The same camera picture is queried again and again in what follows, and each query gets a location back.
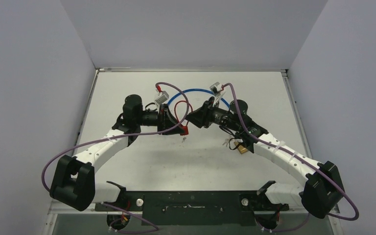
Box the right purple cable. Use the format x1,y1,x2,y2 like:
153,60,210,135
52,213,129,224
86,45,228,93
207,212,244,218
220,83,360,221

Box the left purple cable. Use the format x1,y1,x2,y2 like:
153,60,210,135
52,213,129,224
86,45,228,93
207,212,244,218
41,82,190,192

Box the brass padlock short shackle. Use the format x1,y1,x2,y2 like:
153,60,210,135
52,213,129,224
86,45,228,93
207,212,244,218
234,141,249,154

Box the purple cable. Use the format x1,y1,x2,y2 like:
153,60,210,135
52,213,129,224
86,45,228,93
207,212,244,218
220,83,360,221
41,82,190,192

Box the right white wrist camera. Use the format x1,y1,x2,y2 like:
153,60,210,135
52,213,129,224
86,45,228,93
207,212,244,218
210,82,226,107

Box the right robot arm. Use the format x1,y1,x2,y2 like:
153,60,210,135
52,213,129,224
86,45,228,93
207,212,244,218
186,98,344,218

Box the silver keys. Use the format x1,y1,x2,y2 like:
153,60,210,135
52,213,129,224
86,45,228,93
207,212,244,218
222,138,232,147

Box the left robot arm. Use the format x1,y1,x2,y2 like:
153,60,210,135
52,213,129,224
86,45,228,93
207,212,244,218
49,94,188,211

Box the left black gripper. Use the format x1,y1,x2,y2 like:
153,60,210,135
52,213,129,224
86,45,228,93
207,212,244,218
136,104,185,135

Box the red cable padlock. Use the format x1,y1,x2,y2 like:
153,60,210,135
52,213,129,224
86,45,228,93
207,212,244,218
174,100,193,136

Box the blue cable lock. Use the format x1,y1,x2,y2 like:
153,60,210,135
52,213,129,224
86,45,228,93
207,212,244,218
167,88,230,108

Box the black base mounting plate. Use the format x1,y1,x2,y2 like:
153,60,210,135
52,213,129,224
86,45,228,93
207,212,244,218
111,190,289,226

